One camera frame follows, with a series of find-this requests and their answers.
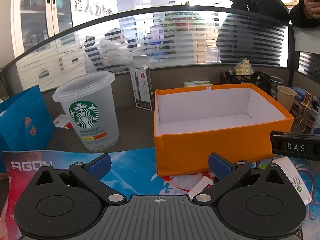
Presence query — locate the translucent plastic cup green logo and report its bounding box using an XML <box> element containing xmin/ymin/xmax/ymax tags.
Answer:
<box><xmin>52</xmin><ymin>71</ymin><xmax>120</xmax><ymax>152</ymax></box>

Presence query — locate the black and white pen box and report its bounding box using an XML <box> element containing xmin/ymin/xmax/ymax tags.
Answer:
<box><xmin>129</xmin><ymin>65</ymin><xmax>153</xmax><ymax>111</ymax></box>

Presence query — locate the printed mouse mat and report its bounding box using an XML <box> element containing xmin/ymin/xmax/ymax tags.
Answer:
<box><xmin>1</xmin><ymin>147</ymin><xmax>320</xmax><ymax>240</ymax></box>

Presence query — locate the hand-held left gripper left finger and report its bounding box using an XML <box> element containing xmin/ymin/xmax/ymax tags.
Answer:
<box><xmin>32</xmin><ymin>153</ymin><xmax>127</xmax><ymax>205</ymax></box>

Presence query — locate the another person's forearm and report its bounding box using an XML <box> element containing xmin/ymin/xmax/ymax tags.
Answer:
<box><xmin>289</xmin><ymin>4</ymin><xmax>320</xmax><ymax>28</ymax></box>

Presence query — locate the pale purple pouch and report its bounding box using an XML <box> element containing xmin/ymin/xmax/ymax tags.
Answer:
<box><xmin>311</xmin><ymin>109</ymin><xmax>320</xmax><ymax>135</ymax></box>

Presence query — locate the blue tissue packet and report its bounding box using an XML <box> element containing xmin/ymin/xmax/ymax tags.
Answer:
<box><xmin>291</xmin><ymin>87</ymin><xmax>307</xmax><ymax>100</ymax></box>

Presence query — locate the green and white carton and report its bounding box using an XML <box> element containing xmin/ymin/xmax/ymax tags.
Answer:
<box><xmin>184</xmin><ymin>80</ymin><xmax>214</xmax><ymax>88</ymax></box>

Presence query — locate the blue paper bag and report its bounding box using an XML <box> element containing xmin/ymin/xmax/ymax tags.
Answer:
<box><xmin>0</xmin><ymin>84</ymin><xmax>56</xmax><ymax>153</ymax></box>

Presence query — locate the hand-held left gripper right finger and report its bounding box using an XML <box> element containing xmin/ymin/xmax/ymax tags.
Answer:
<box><xmin>192</xmin><ymin>152</ymin><xmax>290</xmax><ymax>205</ymax></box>

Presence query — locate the white glass-door cabinet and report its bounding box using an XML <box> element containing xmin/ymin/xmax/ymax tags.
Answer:
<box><xmin>12</xmin><ymin>0</ymin><xmax>75</xmax><ymax>55</ymax></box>

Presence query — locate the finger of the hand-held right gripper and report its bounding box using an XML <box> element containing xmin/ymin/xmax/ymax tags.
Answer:
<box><xmin>269</xmin><ymin>130</ymin><xmax>320</xmax><ymax>162</ymax></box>

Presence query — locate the red and white packet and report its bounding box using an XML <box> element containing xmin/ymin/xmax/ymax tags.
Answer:
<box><xmin>54</xmin><ymin>114</ymin><xmax>72</xmax><ymax>130</ymax></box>

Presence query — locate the white power adapter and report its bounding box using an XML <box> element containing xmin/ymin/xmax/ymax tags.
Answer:
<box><xmin>269</xmin><ymin>156</ymin><xmax>312</xmax><ymax>205</ymax></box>

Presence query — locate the beige paper cup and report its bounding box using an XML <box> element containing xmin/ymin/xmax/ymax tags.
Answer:
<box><xmin>277</xmin><ymin>86</ymin><xmax>297</xmax><ymax>112</ymax></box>

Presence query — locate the amber perfume bottle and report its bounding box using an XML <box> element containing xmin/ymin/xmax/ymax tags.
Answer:
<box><xmin>296</xmin><ymin>91</ymin><xmax>314</xmax><ymax>133</ymax></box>

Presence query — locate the striped glass partition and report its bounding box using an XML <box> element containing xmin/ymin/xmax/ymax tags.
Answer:
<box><xmin>0</xmin><ymin>6</ymin><xmax>294</xmax><ymax>98</ymax></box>

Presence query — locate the orange cardboard box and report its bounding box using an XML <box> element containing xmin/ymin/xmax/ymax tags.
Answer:
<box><xmin>153</xmin><ymin>83</ymin><xmax>295</xmax><ymax>177</ymax></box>

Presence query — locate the small white block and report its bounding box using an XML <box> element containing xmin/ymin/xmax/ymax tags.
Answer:
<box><xmin>188</xmin><ymin>176</ymin><xmax>215</xmax><ymax>200</ymax></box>

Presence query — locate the yellow building brick plate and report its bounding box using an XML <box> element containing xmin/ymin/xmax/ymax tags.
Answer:
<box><xmin>234</xmin><ymin>59</ymin><xmax>252</xmax><ymax>75</ymax></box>

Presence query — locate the black mesh basket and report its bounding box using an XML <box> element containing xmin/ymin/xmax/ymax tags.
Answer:
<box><xmin>220</xmin><ymin>71</ymin><xmax>273</xmax><ymax>97</ymax></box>

